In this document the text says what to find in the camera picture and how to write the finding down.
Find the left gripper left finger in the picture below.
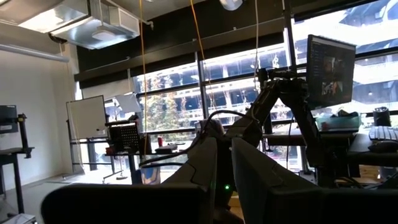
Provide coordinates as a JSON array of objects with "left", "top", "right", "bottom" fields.
[{"left": 40, "top": 136, "right": 218, "bottom": 224}]

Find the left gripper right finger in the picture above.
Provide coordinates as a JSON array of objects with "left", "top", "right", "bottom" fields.
[{"left": 231, "top": 137, "right": 398, "bottom": 224}]

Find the black desk device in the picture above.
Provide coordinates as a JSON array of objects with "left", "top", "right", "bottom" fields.
[{"left": 154, "top": 143, "right": 178, "bottom": 154}]

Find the black perforated box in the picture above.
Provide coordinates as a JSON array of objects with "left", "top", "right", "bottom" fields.
[{"left": 105, "top": 119, "right": 141, "bottom": 155}]

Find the black computer desk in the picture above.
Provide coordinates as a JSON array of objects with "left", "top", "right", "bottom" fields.
[{"left": 262, "top": 129, "right": 398, "bottom": 187}]

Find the teal plastic container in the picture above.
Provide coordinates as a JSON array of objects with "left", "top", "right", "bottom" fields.
[{"left": 315, "top": 109, "right": 362, "bottom": 131}]

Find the whiteboard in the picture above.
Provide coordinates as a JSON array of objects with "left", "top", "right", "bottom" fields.
[{"left": 65, "top": 95, "right": 109, "bottom": 141}]

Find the black computer mouse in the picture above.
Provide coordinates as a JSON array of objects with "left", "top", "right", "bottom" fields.
[{"left": 368, "top": 139, "right": 398, "bottom": 154}]

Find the computer keyboard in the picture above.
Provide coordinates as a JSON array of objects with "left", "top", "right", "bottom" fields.
[{"left": 368, "top": 125, "right": 398, "bottom": 142}]

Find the black cylindrical speaker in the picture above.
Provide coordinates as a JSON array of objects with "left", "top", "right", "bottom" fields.
[{"left": 373, "top": 106, "right": 392, "bottom": 128}]

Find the black equipment stand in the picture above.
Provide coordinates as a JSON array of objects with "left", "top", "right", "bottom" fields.
[{"left": 0, "top": 105, "right": 35, "bottom": 215}]

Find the computer monitor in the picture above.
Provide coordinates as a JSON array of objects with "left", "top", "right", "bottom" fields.
[{"left": 306, "top": 34, "right": 357, "bottom": 110}]

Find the round ceiling lamp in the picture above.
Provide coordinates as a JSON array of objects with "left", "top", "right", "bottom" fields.
[{"left": 218, "top": 0, "right": 244, "bottom": 12}]

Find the grey ceiling pipe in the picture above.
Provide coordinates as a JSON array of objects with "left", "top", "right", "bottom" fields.
[{"left": 0, "top": 43, "right": 70, "bottom": 63}]

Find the orange hanging cable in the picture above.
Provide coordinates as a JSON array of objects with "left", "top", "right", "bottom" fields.
[{"left": 189, "top": 0, "right": 217, "bottom": 111}]

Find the white hanging cable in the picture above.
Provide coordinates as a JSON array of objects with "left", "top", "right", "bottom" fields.
[{"left": 253, "top": 0, "right": 261, "bottom": 94}]

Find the rectangular metal air duct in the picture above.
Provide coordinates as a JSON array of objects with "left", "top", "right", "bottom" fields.
[{"left": 18, "top": 0, "right": 141, "bottom": 50}]

